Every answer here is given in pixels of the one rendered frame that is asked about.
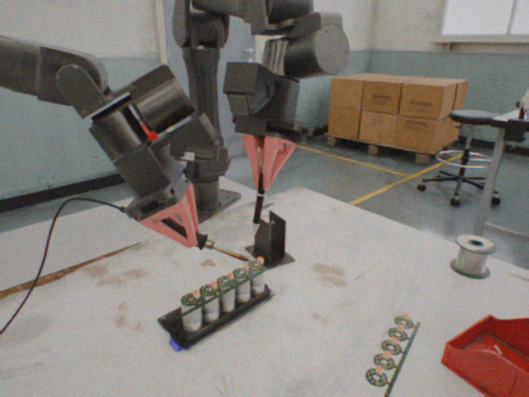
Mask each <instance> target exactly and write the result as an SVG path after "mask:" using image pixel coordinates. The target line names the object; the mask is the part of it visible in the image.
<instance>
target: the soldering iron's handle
mask: <svg viewBox="0 0 529 397"><path fill-rule="evenodd" d="M160 222H162V223H163V224H165V225H166V226H168V227H169V228H171V229H172V230H174V231H176V232H177V233H179V234H181V235H182V236H184V237H185V238H188V235H187V232H186V230H185V227H184V226H183V227H182V226H181V225H180V224H178V223H176V222H174V221H172V220H169V219H167V218H164V219H162V220H160ZM195 234H196V242H197V245H196V247H197V248H198V249H199V250H203V249H204V247H205V245H206V243H207V240H208V236H209V235H208V234H207V233H205V234H204V233H199V232H197V231H195Z"/></svg>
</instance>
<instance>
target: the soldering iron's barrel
mask: <svg viewBox="0 0 529 397"><path fill-rule="evenodd" d="M204 248H205V249H206V250H219V251H221V252H223V253H226V254H227V255H230V256H232V257H234V258H236V259H239V260H241V261H244V262H246V261H247V256H245V255H243V254H241V253H238V252H236V251H233V250H228V249H225V248H223V247H220V246H218V245H215V242H214V241H212V239H209V238H208V240H207V243H206V245H205V247H204Z"/></svg>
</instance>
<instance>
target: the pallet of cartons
mask: <svg viewBox="0 0 529 397"><path fill-rule="evenodd" d="M468 83H469V81H468V80H463V79H446V78H418V77H398V76H394V77H393V76H389V75H373V74H362V75H354V76H349V77H339V78H332V80H331V105H330V106H331V109H330V117H329V132H328V133H324V134H326V135H330V136H328V146H332V147H336V146H338V145H341V144H344V143H346V142H349V141H351V140H353V141H358V142H364V143H369V144H370V145H369V149H368V153H370V154H374V155H376V154H378V153H383V152H385V151H387V150H389V149H390V148H397V149H402V150H408V151H412V152H416V153H417V154H416V159H415V164H422V165H426V164H427V163H429V162H430V161H432V160H434V159H436V157H435V155H436V154H437V153H440V152H444V151H449V150H451V149H452V144H453V142H454V141H455V142H456V141H458V140H459V138H458V134H459V130H460V129H458V128H456V127H460V123H459V122H455V121H453V120H451V118H450V117H449V113H450V112H451V111H455V110H463V106H464V101H465V97H466V93H467V89H468Z"/></svg>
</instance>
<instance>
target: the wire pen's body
mask: <svg viewBox="0 0 529 397"><path fill-rule="evenodd" d="M264 157H265V153H264ZM264 157H263V162H262V168H261V173H260V179H259V185H258V191H257V193H255V195H257V196H256V201H255V202H256V203H255V207H254V208H255V209H254V214H253V218H252V223H253V224H258V225H259V224H260V221H261V215H262V210H263V205H264V199H265V197H266V194H265V190H264Z"/></svg>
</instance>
